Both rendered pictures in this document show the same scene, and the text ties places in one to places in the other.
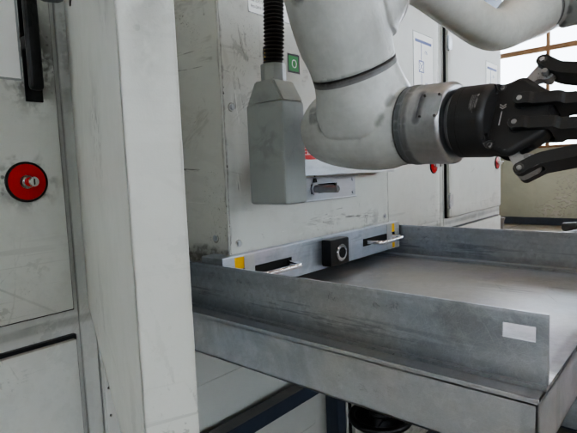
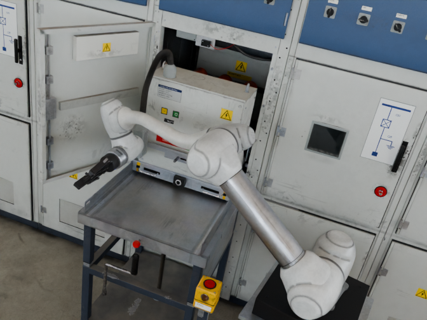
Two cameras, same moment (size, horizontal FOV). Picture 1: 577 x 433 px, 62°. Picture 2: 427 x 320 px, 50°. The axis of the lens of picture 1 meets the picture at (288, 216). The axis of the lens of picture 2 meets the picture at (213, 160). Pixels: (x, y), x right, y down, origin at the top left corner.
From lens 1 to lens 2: 220 cm
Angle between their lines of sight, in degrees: 64
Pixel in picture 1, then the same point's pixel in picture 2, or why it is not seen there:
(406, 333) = (100, 195)
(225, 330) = not seen: hidden behind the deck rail
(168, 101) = (40, 137)
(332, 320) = (111, 186)
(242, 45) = (153, 105)
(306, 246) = (168, 173)
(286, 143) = not seen: hidden behind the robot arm
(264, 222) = (152, 157)
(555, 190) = not seen: outside the picture
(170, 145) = (40, 141)
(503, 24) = (174, 141)
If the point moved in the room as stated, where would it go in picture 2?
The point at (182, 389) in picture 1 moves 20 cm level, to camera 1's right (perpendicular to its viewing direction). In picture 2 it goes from (41, 167) to (44, 190)
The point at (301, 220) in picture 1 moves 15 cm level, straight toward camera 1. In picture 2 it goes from (170, 164) to (141, 165)
